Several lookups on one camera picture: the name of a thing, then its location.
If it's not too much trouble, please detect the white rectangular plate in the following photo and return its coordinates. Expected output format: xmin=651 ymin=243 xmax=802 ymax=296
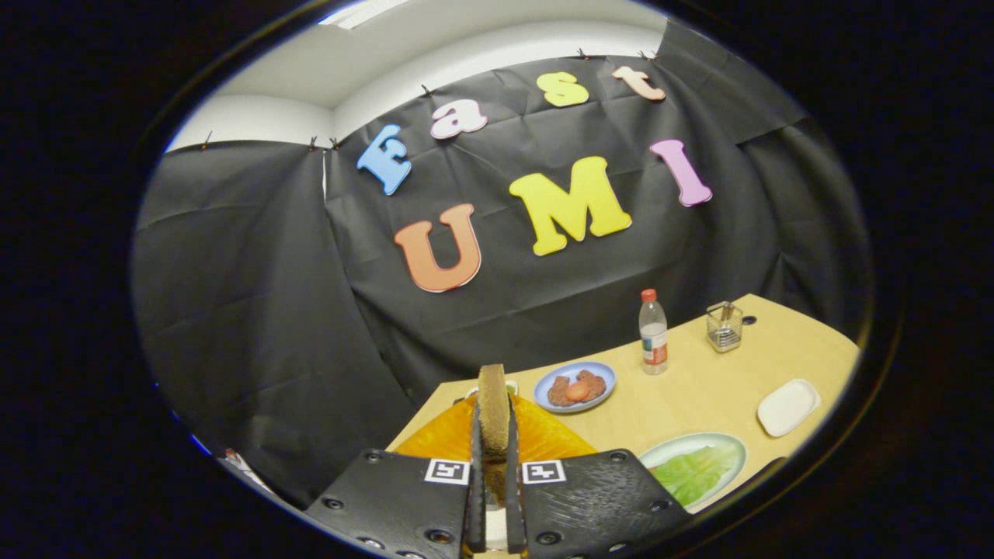
xmin=757 ymin=378 xmax=822 ymax=438

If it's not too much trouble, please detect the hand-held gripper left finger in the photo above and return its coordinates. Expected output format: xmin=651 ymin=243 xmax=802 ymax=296
xmin=303 ymin=392 xmax=486 ymax=559

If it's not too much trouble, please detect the blue plate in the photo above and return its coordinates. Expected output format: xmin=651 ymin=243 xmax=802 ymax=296
xmin=533 ymin=361 xmax=617 ymax=414

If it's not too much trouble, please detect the white toaster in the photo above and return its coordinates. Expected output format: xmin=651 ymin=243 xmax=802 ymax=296
xmin=485 ymin=505 xmax=509 ymax=554

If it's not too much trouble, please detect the small white condiment tray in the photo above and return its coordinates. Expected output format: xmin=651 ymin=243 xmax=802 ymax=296
xmin=464 ymin=379 xmax=520 ymax=401

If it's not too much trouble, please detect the green lettuce leaf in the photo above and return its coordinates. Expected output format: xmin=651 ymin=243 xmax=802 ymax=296
xmin=651 ymin=443 xmax=739 ymax=507

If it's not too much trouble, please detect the metal mesh utensil holder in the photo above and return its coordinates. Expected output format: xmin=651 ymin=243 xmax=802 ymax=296
xmin=706 ymin=301 xmax=745 ymax=354

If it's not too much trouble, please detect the clear plastic water bottle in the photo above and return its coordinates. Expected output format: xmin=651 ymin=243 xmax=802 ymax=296
xmin=638 ymin=289 xmax=669 ymax=376

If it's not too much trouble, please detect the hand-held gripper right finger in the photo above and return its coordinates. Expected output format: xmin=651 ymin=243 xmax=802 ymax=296
xmin=505 ymin=392 xmax=693 ymax=559

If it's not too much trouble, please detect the brown bread slice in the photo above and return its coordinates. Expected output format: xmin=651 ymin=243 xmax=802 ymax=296
xmin=477 ymin=364 xmax=512 ymax=505

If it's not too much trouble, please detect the pale green round plate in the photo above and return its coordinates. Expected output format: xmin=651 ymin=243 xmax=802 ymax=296
xmin=638 ymin=432 xmax=748 ymax=513

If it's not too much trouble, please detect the white and red object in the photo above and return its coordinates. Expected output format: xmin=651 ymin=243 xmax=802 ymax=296
xmin=225 ymin=449 xmax=273 ymax=494

